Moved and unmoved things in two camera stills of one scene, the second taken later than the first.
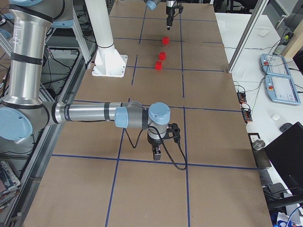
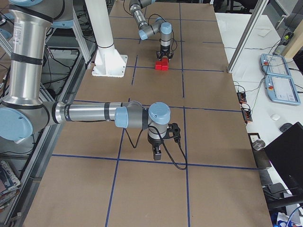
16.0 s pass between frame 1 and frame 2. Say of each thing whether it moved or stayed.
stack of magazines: stayed
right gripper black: stayed
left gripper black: moved
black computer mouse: stayed
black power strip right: stayed
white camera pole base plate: stayed
